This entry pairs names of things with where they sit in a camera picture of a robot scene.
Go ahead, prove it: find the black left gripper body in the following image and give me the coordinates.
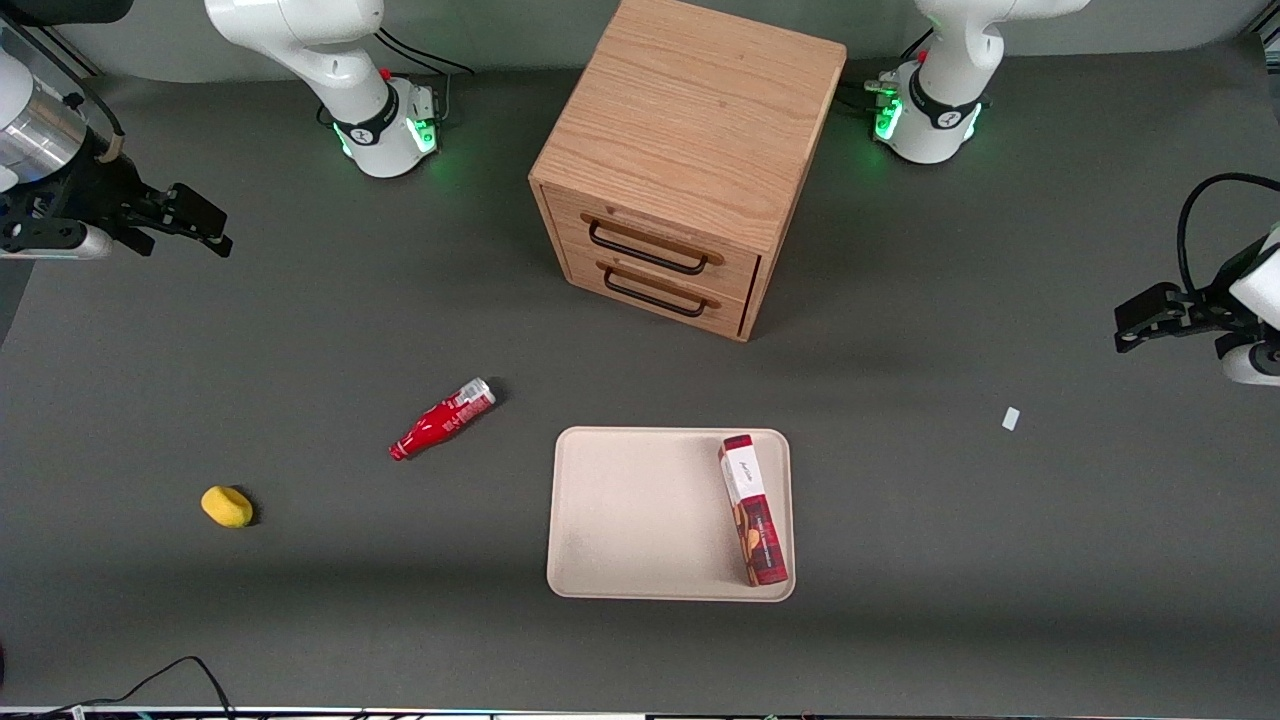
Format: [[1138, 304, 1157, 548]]
[[1178, 240, 1263, 336]]

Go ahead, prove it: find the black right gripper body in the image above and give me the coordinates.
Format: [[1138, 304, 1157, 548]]
[[0, 150, 179, 257]]

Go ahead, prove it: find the red ketchup bottle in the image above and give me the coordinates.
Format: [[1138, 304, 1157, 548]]
[[388, 377, 497, 463]]

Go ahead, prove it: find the beige plastic tray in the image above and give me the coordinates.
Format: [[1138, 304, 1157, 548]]
[[546, 426, 797, 603]]

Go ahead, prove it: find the yellow lemon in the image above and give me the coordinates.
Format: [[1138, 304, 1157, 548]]
[[200, 485, 254, 529]]

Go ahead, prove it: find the red white cookie box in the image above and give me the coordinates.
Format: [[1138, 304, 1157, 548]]
[[717, 434, 790, 588]]

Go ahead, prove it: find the wooden two-drawer cabinet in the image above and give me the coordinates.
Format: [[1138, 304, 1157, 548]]
[[528, 0, 849, 344]]

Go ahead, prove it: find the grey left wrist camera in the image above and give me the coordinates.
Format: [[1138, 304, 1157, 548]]
[[1216, 333, 1280, 387]]

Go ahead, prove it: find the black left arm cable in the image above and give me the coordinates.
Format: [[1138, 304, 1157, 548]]
[[1177, 172, 1280, 293]]

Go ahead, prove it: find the black right arm base cable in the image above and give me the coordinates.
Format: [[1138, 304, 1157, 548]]
[[376, 27, 476, 78]]

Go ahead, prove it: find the black drawer handle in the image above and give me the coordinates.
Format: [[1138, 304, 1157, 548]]
[[588, 220, 712, 276], [603, 265, 708, 319]]

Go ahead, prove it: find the black cable on table edge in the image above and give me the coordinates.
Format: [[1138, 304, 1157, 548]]
[[55, 656, 237, 719]]

